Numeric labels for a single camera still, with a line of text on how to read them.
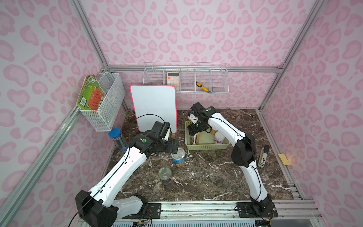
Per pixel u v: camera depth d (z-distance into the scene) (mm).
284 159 951
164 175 751
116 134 821
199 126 798
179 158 819
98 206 371
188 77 986
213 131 750
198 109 748
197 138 903
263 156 886
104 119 841
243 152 554
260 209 633
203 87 977
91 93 734
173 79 949
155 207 752
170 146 656
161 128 552
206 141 1007
